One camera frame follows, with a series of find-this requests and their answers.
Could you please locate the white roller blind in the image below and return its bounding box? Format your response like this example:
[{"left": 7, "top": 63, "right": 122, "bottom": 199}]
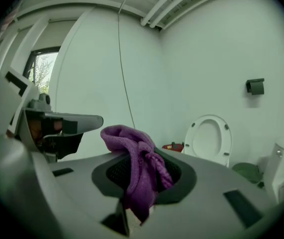
[{"left": 32, "top": 18, "right": 80, "bottom": 53}]

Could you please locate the purple cloth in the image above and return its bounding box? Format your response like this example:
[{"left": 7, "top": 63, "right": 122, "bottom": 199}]
[{"left": 100, "top": 124, "right": 175, "bottom": 226}]

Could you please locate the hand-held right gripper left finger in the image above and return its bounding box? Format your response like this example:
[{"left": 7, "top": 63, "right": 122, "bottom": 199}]
[{"left": 31, "top": 151, "right": 133, "bottom": 239}]

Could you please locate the grey wall cable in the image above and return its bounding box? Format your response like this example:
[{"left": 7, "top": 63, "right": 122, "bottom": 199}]
[{"left": 118, "top": 0, "right": 137, "bottom": 129}]

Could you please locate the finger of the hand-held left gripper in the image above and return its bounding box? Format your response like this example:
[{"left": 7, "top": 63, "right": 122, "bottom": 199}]
[{"left": 55, "top": 113, "right": 104, "bottom": 160}]

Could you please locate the person's left hand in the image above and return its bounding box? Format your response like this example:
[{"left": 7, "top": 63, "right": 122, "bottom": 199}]
[{"left": 28, "top": 119, "right": 63, "bottom": 144}]

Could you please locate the white round-bowl toilet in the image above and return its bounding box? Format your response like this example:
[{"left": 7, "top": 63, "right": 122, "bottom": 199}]
[{"left": 183, "top": 114, "right": 233, "bottom": 168}]

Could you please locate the black wall-mounted paper holder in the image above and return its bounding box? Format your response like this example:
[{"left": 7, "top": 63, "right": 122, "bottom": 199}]
[{"left": 245, "top": 78, "right": 266, "bottom": 96}]

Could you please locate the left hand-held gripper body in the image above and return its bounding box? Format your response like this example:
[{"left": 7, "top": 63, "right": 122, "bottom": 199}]
[{"left": 4, "top": 67, "right": 63, "bottom": 163}]

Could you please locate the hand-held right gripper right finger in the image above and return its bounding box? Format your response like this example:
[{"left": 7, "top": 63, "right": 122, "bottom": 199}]
[{"left": 134, "top": 146, "right": 278, "bottom": 239}]

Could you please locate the red and teal vacuum cleaner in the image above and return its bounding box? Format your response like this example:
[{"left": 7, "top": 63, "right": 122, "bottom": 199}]
[{"left": 161, "top": 141, "right": 185, "bottom": 153}]

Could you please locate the dark framed window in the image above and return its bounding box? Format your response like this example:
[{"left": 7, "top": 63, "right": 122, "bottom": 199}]
[{"left": 22, "top": 46, "right": 61, "bottom": 95}]

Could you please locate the white ceiling pipe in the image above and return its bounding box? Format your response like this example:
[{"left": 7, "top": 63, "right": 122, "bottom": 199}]
[
  {"left": 148, "top": 0, "right": 207, "bottom": 29},
  {"left": 140, "top": 0, "right": 180, "bottom": 27}
]

